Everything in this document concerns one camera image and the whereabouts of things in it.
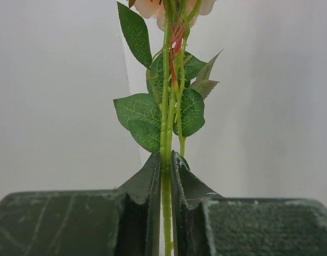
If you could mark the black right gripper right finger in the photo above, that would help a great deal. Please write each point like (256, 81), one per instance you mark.
(206, 223)

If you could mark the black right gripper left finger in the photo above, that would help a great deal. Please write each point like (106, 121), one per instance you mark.
(122, 221)

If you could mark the pink rose stem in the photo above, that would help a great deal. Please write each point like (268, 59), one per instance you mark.
(156, 33)

